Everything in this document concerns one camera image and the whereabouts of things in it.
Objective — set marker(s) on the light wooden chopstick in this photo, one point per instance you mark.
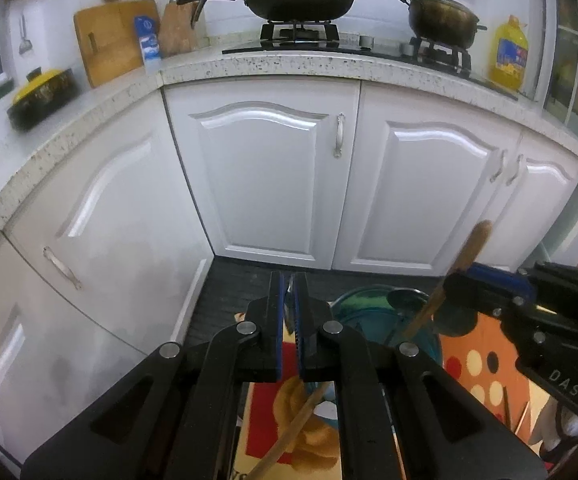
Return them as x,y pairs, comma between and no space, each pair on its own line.
294,422
522,416

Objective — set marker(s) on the wooden knife block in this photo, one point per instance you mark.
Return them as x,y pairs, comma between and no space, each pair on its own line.
174,32

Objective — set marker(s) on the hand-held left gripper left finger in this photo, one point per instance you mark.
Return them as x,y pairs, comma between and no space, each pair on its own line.
281,310

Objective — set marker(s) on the dark wooden chopstick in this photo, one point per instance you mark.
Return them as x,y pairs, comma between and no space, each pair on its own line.
506,405

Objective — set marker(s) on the person's right hand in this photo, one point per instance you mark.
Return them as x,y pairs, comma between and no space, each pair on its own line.
566,430

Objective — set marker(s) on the white cabinet door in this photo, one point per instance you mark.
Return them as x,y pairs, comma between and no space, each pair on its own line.
119,200
544,200
259,170
44,360
419,200

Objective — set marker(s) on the blue white packet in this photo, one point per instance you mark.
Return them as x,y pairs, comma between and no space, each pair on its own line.
148,40

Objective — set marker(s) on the yellow lidded black pot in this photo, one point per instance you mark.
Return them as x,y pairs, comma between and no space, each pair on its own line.
39,95

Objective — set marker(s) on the black frying pan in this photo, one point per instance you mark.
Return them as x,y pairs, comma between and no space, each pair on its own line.
299,7

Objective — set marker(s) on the hanging metal peeler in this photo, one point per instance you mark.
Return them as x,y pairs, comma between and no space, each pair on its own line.
25,42

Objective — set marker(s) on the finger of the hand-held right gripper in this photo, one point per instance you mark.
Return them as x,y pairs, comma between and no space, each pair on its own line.
456,320
499,281

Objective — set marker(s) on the wooden cutting board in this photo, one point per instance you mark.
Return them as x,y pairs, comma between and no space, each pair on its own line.
109,40

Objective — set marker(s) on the dark lidded stockpot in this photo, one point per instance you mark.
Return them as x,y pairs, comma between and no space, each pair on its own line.
439,22

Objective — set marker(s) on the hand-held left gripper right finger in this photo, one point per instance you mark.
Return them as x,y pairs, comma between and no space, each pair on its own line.
303,315

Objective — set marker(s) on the black gas stove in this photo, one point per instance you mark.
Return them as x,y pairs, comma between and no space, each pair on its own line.
319,47

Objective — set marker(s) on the orange yellow printed mat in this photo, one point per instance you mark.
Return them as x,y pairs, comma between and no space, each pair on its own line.
461,347

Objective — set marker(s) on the yellow oil bottle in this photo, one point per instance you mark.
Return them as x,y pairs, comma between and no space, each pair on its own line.
509,55

